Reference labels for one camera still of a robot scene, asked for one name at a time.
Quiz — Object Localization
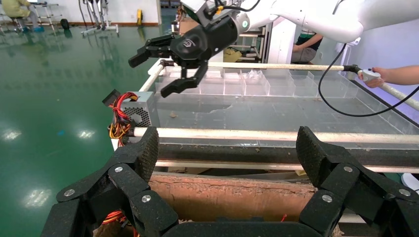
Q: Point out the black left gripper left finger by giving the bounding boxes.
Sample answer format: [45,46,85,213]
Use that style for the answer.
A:
[41,126,179,237]

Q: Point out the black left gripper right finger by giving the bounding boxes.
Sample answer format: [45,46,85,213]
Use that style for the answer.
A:
[296,125,419,237]

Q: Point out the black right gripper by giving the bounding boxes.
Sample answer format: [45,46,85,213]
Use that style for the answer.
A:
[128,14,240,98]

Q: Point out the grey power supply with wires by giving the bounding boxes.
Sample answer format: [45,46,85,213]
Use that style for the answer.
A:
[102,89,159,149]

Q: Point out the white handheld control pendant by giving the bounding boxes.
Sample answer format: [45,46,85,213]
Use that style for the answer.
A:
[361,69,382,83]

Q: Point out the bare person forearm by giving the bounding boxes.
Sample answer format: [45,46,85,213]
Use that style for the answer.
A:
[382,65,419,87]

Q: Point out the bare person hand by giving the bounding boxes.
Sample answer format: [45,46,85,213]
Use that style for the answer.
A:
[357,67,389,89]

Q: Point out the plain cardboard carton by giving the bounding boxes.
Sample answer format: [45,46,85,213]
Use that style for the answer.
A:
[177,16,201,36]

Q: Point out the yellow bag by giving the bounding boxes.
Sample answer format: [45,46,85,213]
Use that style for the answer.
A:
[223,47,244,63]

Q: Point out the white round object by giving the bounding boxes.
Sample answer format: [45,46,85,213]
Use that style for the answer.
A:
[401,172,419,194]

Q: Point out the white tubular floor stand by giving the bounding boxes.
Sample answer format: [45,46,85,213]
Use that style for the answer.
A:
[78,0,120,36]

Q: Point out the metal shelf rack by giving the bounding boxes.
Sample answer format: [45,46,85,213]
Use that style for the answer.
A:
[238,25,270,63]

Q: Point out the clear acrylic divider tray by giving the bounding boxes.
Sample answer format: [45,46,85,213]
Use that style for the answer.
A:
[155,66,361,99]

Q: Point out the brown cardboard box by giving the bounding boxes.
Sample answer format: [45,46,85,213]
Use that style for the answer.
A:
[93,172,341,237]

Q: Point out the dark conveyor work surface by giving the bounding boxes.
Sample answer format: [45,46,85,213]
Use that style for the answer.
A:
[153,93,419,164]

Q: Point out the white cabinet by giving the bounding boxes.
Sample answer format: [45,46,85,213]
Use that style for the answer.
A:
[266,21,297,65]

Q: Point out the metal step rack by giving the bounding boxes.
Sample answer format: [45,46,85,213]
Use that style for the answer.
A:
[32,1,63,30]

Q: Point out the person in green shirt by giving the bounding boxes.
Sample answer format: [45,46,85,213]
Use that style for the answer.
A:
[291,29,324,65]

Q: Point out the person in yellow top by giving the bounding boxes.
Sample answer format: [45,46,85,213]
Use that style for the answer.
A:
[0,0,45,34]

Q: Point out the white frame pipe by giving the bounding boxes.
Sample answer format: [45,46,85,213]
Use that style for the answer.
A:
[175,61,348,72]
[138,64,165,93]
[379,82,419,112]
[133,126,419,145]

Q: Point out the multicoloured wire harness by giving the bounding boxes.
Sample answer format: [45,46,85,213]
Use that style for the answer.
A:
[101,210,138,237]

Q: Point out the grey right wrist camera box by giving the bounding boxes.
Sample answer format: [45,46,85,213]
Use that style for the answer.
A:
[180,0,217,27]

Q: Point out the black cable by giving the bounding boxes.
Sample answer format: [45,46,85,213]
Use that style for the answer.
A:
[318,42,419,118]

